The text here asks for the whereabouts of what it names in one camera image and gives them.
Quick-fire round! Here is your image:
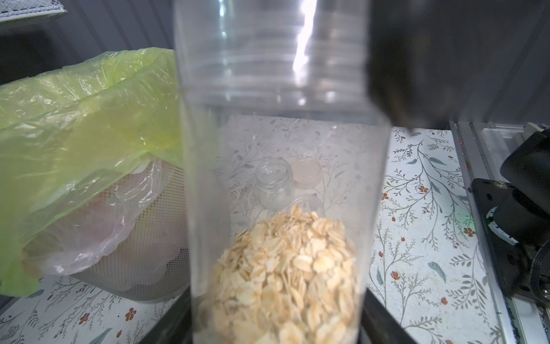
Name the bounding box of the green plastic bin liner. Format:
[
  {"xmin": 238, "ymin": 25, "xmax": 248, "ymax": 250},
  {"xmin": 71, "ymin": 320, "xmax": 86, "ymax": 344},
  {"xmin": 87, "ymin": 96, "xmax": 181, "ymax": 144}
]
[{"xmin": 1, "ymin": 47, "xmax": 184, "ymax": 298}]

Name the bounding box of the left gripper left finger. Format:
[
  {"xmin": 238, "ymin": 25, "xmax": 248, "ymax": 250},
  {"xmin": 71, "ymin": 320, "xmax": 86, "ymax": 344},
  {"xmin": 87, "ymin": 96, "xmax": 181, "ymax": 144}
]
[{"xmin": 139, "ymin": 290, "xmax": 191, "ymax": 344}]

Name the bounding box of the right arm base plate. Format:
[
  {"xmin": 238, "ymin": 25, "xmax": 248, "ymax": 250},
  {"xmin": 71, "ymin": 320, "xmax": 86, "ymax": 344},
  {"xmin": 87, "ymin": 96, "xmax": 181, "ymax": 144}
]
[{"xmin": 471, "ymin": 179, "xmax": 549, "ymax": 306}]

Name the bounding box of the white wire mesh basket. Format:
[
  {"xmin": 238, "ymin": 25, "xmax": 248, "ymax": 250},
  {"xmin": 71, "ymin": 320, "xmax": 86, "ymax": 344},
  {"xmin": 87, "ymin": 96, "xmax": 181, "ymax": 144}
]
[{"xmin": 1, "ymin": 0, "xmax": 67, "ymax": 23}]

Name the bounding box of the floral table mat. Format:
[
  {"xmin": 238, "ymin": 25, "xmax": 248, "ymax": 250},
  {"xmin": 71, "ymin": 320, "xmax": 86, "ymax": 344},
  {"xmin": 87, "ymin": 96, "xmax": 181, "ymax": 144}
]
[{"xmin": 1, "ymin": 118, "xmax": 515, "ymax": 343}]

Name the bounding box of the oatmeal jar with beige lid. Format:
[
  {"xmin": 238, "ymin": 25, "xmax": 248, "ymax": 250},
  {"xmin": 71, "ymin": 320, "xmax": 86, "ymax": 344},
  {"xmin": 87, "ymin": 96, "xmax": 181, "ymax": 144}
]
[{"xmin": 254, "ymin": 158, "xmax": 294, "ymax": 211}]

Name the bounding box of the glass oatmeal jar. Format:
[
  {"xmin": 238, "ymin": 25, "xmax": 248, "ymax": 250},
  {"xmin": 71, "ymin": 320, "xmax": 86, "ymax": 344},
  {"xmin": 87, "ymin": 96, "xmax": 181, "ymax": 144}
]
[
  {"xmin": 173, "ymin": 1, "xmax": 390, "ymax": 343},
  {"xmin": 286, "ymin": 194, "xmax": 325, "ymax": 217}
]

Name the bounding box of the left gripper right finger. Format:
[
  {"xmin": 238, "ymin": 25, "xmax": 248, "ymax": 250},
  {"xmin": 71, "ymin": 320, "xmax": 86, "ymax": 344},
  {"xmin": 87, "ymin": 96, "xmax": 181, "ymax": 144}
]
[{"xmin": 360, "ymin": 290, "xmax": 416, "ymax": 344}]

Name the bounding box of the grey trash bin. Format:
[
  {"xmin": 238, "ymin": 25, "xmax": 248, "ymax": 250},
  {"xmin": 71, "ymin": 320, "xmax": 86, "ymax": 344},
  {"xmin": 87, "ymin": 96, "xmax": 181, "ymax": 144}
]
[{"xmin": 73, "ymin": 162, "xmax": 190, "ymax": 302}]

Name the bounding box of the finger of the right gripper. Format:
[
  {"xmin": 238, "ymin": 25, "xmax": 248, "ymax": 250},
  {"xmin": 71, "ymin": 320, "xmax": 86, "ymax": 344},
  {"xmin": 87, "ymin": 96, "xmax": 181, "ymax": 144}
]
[{"xmin": 367, "ymin": 1, "xmax": 533, "ymax": 128}]

